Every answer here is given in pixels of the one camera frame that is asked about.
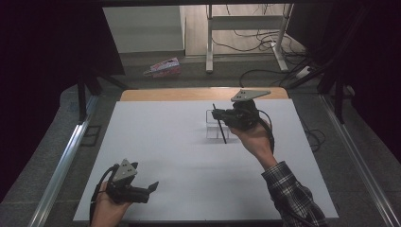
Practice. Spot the white board sheet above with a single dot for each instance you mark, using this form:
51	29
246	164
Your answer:
189	164

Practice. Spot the black metal stand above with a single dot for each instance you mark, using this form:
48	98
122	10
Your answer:
339	104
82	101

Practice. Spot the white power strip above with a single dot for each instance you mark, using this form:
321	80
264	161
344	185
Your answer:
303	72

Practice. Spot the person's left hand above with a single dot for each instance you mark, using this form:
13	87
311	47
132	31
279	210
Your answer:
107	213

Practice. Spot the white desk frame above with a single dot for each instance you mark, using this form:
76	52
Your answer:
209	47

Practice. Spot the clear acrylic organizer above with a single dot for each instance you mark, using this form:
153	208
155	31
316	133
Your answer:
212	132

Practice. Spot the person's right hand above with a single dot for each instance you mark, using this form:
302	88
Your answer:
255	142

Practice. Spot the black curtain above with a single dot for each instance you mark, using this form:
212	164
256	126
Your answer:
38	78
378	78

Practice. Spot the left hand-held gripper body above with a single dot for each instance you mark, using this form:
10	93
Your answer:
126	192

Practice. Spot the white cabinet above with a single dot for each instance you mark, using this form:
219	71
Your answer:
142	28

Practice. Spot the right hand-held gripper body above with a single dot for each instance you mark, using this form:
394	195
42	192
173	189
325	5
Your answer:
242	116

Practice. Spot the black pen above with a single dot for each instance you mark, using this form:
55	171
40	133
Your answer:
223	135

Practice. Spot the colourful printed carton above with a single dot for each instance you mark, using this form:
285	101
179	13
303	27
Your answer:
164	68

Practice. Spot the aluminium rail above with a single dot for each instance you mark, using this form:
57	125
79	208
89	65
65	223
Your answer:
356	157
63	164

